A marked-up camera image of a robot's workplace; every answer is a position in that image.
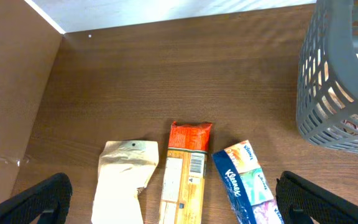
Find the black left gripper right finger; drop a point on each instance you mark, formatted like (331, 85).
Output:
(301, 201)

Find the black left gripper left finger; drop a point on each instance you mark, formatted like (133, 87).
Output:
(47, 202)

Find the Kleenex tissue multipack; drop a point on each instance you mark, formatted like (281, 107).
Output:
(247, 188)

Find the orange spaghetti packet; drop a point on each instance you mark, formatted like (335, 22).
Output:
(184, 178)

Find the grey plastic basket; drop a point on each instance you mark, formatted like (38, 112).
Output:
(327, 91)

